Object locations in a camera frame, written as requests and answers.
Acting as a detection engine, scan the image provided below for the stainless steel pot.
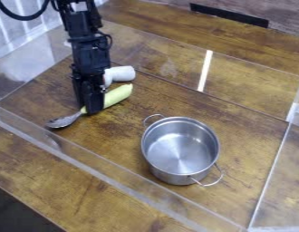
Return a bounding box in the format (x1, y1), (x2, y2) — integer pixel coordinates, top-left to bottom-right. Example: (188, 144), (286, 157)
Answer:
(141, 113), (224, 187)

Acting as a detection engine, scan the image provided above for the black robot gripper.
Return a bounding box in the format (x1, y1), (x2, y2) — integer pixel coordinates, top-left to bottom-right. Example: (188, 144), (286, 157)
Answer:
(69, 34), (112, 114)

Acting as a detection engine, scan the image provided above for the black strip on table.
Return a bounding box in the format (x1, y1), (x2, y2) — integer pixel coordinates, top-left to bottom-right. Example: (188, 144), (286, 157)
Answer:
(189, 3), (269, 28)

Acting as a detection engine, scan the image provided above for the red white toy mushroom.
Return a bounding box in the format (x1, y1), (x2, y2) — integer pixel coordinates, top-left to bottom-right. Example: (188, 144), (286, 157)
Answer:
(104, 66), (136, 87)

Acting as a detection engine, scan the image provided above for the clear acrylic tray wall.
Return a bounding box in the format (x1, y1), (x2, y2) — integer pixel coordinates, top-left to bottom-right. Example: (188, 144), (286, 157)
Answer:
(0, 107), (248, 232)

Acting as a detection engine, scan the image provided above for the green handled metal spoon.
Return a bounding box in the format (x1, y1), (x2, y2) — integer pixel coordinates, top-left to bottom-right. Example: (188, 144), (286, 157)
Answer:
(45, 83), (133, 129)

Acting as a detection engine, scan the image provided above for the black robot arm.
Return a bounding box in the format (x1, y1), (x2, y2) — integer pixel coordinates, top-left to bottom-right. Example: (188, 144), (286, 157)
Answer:
(52, 0), (112, 114)

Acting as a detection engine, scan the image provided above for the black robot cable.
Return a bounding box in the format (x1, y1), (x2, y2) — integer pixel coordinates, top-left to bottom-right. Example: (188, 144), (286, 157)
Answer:
(0, 0), (52, 22)

